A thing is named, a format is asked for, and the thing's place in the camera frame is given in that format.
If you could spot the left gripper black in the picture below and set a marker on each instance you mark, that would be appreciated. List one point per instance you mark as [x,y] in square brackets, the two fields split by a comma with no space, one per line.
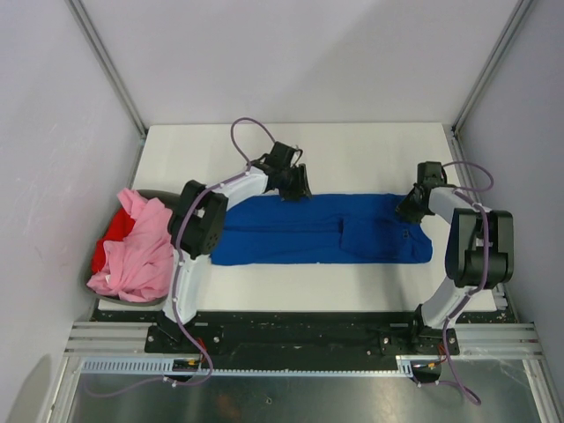
[300,188]

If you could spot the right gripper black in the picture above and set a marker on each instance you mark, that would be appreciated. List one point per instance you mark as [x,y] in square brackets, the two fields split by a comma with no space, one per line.
[404,208]

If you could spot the blue printed t shirt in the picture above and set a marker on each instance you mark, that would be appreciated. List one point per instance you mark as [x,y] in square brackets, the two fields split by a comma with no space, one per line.
[328,228]

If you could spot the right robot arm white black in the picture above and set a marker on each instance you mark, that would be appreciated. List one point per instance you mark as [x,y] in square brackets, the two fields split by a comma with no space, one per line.
[479,253]

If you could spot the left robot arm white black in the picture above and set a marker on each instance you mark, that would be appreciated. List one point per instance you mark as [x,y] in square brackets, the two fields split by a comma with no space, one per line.
[198,220]

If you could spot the grey laundry basket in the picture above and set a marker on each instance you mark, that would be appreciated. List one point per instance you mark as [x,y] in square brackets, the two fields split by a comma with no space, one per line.
[167,196]

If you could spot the red t shirt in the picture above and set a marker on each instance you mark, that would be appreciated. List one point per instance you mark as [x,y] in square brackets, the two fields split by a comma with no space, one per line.
[119,227]

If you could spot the pink t shirt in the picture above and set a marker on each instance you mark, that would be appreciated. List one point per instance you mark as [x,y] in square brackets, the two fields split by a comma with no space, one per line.
[141,247]

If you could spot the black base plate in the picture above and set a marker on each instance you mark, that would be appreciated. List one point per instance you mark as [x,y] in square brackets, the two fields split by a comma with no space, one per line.
[296,337]

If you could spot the left aluminium frame post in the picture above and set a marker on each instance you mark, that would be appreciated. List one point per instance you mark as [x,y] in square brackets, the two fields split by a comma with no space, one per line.
[86,25]

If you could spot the aluminium frame post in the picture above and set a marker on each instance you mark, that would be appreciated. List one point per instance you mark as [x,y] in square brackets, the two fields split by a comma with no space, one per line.
[500,49]
[86,25]

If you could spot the right aluminium frame post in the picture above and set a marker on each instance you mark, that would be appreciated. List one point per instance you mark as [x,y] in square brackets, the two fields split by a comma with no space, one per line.
[500,49]

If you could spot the grey slotted cable duct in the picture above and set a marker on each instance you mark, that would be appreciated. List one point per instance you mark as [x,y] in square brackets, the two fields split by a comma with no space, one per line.
[394,366]

